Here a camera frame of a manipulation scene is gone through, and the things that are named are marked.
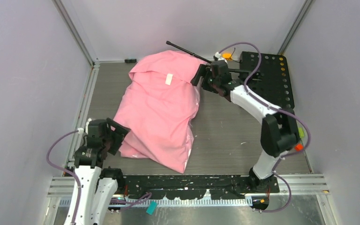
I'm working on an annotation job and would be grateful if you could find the pink pillowcase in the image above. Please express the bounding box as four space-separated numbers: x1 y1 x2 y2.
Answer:
114 50 203 173

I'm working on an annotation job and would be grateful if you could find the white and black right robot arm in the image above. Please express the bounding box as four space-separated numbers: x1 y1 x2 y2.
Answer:
191 60 300 192

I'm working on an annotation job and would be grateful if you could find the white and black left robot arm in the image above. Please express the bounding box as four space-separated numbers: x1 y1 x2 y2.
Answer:
64 118 130 225

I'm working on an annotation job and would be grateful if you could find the orange yellow small device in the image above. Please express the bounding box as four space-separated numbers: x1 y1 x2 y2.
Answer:
221 53 232 60

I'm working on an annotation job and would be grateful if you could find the black perforated music stand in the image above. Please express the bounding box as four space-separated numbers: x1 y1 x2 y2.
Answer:
166 41 295 109

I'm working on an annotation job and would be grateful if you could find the teal tape piece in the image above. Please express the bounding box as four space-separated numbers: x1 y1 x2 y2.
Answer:
146 201 158 215

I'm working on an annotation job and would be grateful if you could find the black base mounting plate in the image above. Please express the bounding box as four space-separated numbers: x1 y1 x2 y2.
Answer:
115 175 280 200

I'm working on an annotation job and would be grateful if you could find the green small block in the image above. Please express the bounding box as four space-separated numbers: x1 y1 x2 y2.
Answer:
298 127 305 138

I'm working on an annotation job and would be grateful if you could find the red orange small block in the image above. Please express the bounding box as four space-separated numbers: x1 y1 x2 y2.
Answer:
294 143 304 152

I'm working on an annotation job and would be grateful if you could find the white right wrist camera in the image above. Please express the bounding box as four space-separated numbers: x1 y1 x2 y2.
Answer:
213 52 225 60

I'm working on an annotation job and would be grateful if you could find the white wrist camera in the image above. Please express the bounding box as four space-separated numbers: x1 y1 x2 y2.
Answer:
213 52 225 60
84 118 94 134

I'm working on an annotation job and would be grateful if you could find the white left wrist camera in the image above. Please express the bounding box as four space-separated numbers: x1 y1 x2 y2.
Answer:
84 118 94 134

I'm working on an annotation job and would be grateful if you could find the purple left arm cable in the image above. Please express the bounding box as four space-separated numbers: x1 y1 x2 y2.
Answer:
45 128 86 225

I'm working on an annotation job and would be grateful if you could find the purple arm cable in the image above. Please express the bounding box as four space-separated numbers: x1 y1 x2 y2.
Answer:
45 128 86 225
218 42 312 213

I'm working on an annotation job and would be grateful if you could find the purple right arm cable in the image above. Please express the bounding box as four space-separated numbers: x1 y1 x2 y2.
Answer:
218 42 312 213

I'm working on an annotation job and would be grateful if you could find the small black wall clip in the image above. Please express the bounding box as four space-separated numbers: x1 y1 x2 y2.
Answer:
124 59 137 64

